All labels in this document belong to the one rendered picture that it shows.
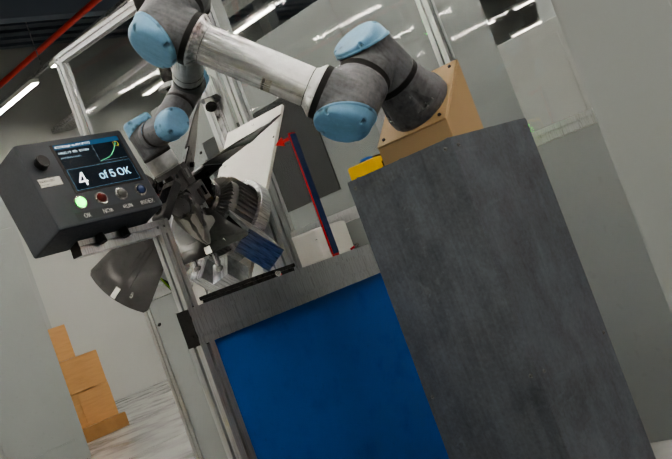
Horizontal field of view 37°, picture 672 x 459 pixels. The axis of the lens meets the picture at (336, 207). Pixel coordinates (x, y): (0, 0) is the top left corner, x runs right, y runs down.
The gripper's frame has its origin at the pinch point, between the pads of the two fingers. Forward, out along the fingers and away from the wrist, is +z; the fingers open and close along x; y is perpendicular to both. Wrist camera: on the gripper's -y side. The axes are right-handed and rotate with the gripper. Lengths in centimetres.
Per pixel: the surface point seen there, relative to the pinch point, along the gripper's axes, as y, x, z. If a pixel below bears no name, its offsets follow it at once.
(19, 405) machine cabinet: 239, 531, 115
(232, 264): 14.5, 10.9, 12.2
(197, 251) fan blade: -2.2, 1.8, 1.2
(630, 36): -136, -170, -30
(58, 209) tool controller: -57, -32, -29
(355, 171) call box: 38.8, -23.3, 7.1
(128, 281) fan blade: 0.9, 35.1, 2.2
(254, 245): 14.0, -0.6, 9.4
